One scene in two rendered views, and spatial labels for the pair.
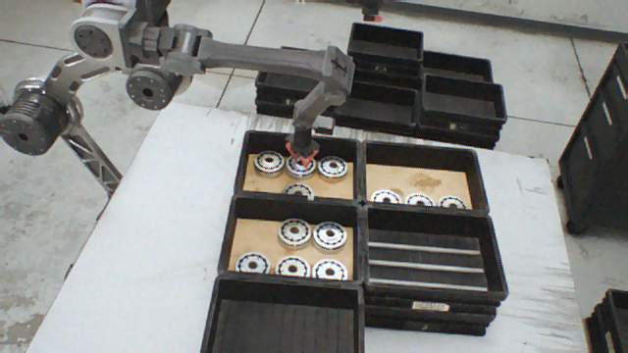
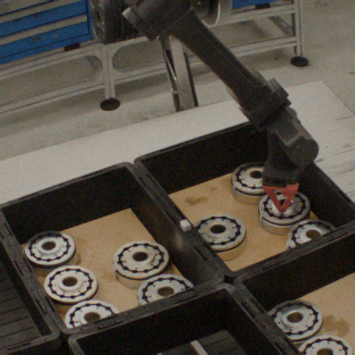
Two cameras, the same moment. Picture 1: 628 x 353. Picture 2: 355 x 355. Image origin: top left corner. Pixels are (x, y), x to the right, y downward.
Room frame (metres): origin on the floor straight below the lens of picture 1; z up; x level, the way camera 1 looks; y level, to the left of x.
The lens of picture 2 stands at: (0.68, -1.25, 2.02)
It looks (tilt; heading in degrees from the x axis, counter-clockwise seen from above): 36 degrees down; 68
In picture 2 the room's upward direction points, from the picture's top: 4 degrees counter-clockwise
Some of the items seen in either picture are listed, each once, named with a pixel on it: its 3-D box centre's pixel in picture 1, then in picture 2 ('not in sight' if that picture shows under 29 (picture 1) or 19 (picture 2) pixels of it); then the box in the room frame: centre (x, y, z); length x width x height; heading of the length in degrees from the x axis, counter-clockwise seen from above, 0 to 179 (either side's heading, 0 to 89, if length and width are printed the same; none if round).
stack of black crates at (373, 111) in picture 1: (373, 126); not in sight; (2.31, -0.27, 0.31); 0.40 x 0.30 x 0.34; 86
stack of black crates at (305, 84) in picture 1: (297, 108); not in sight; (2.33, 0.13, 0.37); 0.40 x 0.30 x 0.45; 86
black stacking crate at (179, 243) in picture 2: (292, 249); (102, 269); (1.03, 0.04, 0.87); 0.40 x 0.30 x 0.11; 92
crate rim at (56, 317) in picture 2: (293, 238); (98, 247); (1.03, 0.04, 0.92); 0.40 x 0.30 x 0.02; 92
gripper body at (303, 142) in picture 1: (302, 136); (283, 153); (1.40, 0.06, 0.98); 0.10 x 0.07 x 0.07; 49
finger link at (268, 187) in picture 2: (303, 154); (283, 188); (1.40, 0.05, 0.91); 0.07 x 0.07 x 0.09; 49
